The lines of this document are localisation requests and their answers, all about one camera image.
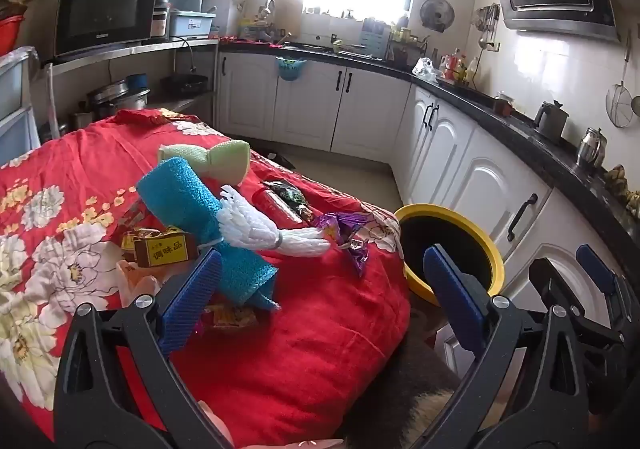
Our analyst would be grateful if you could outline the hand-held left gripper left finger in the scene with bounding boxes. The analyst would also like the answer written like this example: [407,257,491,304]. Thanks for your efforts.
[52,248,236,449]

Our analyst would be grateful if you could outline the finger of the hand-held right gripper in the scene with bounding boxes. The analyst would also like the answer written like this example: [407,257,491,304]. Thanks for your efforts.
[576,245,640,335]
[529,258,626,420]

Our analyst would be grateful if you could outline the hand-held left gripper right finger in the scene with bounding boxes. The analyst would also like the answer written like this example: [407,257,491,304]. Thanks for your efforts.
[422,244,593,449]

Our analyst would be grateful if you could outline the orange snack wrapper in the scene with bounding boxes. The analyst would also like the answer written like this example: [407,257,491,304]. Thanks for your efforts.
[210,305,258,330]

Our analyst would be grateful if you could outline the yellow brown seasoning box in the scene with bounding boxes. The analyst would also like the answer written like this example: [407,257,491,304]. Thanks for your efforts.
[132,226,201,269]

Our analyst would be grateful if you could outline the yellow rim trash bin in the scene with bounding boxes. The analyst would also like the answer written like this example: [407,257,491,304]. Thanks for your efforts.
[392,203,506,305]

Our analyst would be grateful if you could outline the gold foil wrapper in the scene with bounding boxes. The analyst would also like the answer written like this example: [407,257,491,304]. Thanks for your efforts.
[121,227,156,250]

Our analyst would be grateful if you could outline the blue foam sleeve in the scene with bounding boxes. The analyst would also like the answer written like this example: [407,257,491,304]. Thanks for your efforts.
[136,157,279,312]

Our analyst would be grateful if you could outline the white foam fruit net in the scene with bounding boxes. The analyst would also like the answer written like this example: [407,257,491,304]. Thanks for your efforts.
[218,185,331,259]

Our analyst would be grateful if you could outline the small red crinkled wrapper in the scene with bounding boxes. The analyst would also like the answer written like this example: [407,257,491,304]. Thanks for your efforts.
[120,202,147,230]

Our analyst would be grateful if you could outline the red snack packet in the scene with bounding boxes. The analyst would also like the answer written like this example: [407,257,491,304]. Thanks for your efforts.
[252,183,301,225]

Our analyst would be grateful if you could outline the purple snack wrapper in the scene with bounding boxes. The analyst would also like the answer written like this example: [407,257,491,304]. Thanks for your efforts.
[314,212,375,278]

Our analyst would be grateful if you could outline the pale green foam sleeve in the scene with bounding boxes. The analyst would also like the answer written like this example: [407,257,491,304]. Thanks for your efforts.
[158,139,252,186]

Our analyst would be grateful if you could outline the dark snack wrapper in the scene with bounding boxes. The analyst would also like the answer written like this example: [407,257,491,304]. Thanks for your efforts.
[272,180,315,222]

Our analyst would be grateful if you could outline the yellow brown food pile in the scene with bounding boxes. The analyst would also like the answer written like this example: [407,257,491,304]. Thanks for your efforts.
[602,164,640,220]

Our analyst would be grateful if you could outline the person's dark fuzzy clothing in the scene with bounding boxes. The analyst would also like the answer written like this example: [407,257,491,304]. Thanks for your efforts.
[345,334,462,449]

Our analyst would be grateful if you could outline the black stone countertop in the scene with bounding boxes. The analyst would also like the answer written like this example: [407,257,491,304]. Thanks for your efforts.
[217,42,640,280]

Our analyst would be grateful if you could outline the shiny steel kettle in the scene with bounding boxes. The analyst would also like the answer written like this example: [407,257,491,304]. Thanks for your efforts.
[576,128,608,169]

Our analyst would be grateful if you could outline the red floral blanket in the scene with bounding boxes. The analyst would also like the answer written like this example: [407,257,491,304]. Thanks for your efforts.
[0,109,412,447]

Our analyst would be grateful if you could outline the grey kettle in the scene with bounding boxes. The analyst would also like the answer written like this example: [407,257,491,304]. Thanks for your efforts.
[534,100,570,142]

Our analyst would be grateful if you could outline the white kitchen cabinets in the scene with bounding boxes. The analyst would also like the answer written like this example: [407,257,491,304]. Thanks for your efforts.
[215,52,640,380]

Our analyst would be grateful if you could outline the steel pot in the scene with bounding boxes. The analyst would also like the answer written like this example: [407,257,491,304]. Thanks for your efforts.
[87,82,151,114]

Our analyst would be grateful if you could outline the black frying pan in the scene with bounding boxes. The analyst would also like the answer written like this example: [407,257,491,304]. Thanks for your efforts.
[160,74,210,94]

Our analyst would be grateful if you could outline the knotted clear plastic bag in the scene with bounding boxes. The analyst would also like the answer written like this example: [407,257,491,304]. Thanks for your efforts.
[412,58,443,80]

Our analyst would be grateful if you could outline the row of condiment bottles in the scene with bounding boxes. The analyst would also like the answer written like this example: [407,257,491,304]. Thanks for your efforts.
[440,48,481,85]

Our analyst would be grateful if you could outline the blue hanging bin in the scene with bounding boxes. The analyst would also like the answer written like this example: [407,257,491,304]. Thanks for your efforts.
[275,56,308,81]

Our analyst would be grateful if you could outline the steel shelf rack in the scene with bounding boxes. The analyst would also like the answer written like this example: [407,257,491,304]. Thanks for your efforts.
[42,36,221,130]

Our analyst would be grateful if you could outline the hanging kitchen utensils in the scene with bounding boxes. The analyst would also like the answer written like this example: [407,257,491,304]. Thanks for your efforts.
[475,4,501,50]

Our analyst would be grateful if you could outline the white plastic drawer unit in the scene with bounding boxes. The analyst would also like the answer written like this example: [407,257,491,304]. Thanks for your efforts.
[0,46,41,165]

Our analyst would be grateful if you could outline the teal drawer organizer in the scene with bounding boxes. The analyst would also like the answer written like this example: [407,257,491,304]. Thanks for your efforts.
[361,16,392,60]

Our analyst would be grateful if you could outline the blue dish basin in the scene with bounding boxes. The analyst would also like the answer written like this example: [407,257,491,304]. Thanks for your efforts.
[167,9,217,38]

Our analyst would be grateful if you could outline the black microwave oven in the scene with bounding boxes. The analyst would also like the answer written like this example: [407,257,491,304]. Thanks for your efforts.
[54,0,160,61]

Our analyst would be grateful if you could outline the wooden cutting board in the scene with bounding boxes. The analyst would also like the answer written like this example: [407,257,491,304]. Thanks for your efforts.
[267,0,304,30]

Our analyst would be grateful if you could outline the red plastic basin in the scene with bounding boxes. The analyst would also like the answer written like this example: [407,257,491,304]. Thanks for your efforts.
[0,15,26,57]

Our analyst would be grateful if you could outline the wire mesh strainer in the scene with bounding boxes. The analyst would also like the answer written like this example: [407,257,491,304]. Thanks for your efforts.
[606,32,635,128]

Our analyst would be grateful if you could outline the grey wall fan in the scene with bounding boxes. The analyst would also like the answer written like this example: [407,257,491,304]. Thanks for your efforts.
[419,0,456,33]

